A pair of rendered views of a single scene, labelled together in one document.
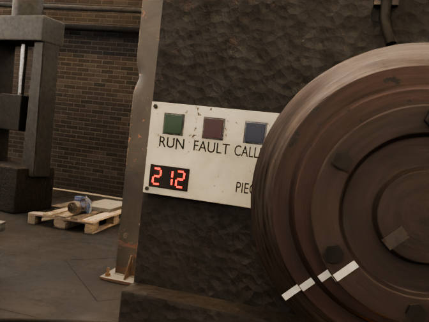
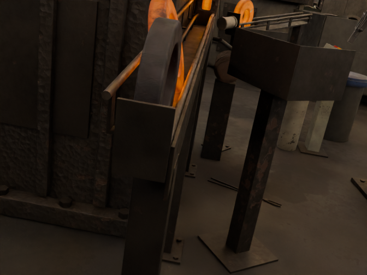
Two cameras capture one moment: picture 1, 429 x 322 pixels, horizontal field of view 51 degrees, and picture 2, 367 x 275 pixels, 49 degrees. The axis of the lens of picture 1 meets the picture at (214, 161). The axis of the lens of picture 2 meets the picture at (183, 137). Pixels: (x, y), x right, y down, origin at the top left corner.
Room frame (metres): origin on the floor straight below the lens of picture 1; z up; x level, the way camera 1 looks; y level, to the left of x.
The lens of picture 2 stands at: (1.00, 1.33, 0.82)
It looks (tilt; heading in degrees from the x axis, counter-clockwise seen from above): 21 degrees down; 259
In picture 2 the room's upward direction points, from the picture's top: 9 degrees clockwise
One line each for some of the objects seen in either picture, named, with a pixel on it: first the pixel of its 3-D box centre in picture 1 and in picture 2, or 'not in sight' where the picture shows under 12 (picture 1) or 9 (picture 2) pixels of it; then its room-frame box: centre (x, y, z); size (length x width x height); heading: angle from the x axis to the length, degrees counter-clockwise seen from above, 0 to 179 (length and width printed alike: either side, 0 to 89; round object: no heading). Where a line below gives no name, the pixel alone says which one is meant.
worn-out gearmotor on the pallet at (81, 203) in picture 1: (84, 204); not in sight; (5.11, 1.43, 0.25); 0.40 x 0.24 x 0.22; 166
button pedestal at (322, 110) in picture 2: not in sight; (325, 100); (-0.20, -0.78, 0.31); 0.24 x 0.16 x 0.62; 76
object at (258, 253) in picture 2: not in sight; (264, 156); (0.53, 0.25, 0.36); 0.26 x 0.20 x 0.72; 111
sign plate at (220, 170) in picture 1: (211, 154); not in sight; (0.86, 0.01, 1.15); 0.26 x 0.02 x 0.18; 76
